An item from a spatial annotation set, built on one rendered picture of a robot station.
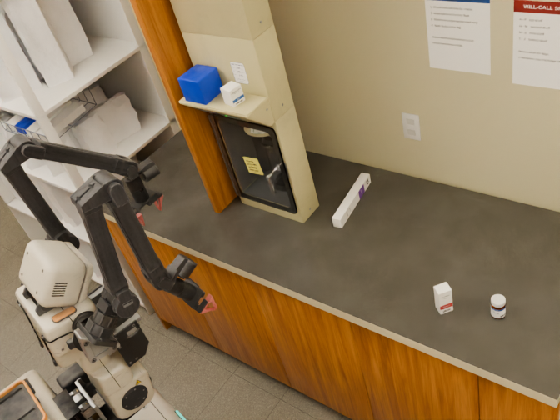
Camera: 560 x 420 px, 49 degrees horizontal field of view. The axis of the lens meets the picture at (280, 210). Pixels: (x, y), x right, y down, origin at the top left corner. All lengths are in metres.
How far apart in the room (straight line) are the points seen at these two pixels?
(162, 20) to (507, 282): 1.41
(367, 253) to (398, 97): 0.59
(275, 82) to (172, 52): 0.39
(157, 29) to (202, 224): 0.81
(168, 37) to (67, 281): 0.88
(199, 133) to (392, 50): 0.77
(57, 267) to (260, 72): 0.86
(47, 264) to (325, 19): 1.27
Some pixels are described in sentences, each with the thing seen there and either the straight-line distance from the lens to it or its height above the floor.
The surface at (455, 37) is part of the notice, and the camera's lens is 2.09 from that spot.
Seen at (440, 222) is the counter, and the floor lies 0.94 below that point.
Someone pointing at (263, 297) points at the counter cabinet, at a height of 0.77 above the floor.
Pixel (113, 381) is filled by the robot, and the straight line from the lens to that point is 2.24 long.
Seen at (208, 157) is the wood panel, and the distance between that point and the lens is 2.40.
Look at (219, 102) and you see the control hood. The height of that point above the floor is 1.51.
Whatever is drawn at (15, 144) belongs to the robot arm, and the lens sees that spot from 2.05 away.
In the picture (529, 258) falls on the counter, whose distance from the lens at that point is 2.14.
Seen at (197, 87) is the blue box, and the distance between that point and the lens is 2.06.
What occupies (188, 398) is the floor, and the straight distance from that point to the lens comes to 3.17.
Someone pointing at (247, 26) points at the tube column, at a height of 1.76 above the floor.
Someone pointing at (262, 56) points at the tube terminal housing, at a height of 1.64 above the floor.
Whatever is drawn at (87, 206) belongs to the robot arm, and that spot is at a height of 1.60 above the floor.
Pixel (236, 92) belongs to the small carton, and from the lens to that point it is 2.01.
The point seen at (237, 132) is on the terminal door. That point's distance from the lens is 2.23.
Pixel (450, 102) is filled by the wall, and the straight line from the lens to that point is 2.22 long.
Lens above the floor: 2.49
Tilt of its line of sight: 39 degrees down
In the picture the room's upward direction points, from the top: 17 degrees counter-clockwise
